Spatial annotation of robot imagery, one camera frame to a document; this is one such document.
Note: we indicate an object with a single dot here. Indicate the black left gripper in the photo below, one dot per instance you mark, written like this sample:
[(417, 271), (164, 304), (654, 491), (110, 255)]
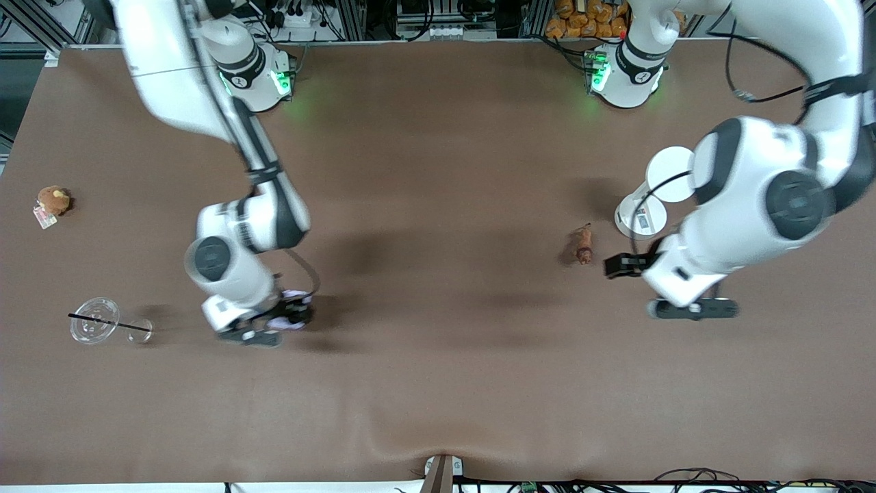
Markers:
[(637, 263)]

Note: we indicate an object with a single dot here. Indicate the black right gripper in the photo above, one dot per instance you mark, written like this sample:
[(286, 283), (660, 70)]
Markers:
[(295, 312)]

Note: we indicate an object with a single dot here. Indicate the lilac flip phone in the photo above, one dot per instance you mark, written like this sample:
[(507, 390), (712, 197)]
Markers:
[(295, 296)]

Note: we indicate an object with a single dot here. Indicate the brown lion statue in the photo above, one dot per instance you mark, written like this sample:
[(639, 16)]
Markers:
[(584, 245)]

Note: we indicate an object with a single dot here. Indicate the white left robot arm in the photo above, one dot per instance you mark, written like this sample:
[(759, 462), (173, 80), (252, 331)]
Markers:
[(753, 178)]

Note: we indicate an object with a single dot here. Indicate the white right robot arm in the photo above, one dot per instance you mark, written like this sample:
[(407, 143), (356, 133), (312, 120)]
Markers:
[(233, 267)]

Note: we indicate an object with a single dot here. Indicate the white round desk lamp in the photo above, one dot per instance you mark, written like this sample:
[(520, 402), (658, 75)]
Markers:
[(667, 174)]

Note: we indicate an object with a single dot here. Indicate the black straw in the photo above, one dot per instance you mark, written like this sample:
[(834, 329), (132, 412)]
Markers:
[(109, 322)]

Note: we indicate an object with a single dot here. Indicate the clear plastic cup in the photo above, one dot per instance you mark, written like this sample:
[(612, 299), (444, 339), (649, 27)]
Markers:
[(94, 320)]

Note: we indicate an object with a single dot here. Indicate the bag of orange snacks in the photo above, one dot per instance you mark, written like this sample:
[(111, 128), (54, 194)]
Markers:
[(585, 19)]

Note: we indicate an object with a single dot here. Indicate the brown plush toy with tag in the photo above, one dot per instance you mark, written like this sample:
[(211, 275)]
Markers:
[(53, 200)]

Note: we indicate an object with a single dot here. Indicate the white power strip with plugs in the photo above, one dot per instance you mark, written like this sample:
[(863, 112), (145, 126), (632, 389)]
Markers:
[(301, 20)]

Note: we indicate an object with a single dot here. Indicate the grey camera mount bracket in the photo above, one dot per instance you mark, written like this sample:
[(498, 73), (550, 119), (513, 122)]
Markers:
[(441, 474)]

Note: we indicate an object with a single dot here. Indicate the aluminium frame post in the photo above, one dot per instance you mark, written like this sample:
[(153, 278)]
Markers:
[(41, 24)]

